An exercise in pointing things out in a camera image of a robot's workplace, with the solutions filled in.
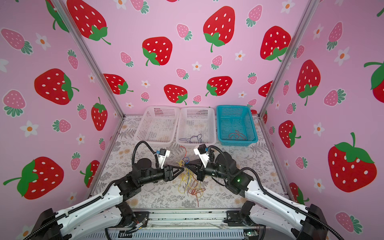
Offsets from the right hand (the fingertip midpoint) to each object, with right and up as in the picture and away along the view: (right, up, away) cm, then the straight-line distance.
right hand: (184, 165), depth 65 cm
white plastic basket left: (-25, +19, +50) cm, 59 cm away
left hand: (-2, -3, +5) cm, 7 cm away
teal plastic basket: (+36, +19, +50) cm, 64 cm away
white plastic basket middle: (+5, +18, +50) cm, 53 cm away
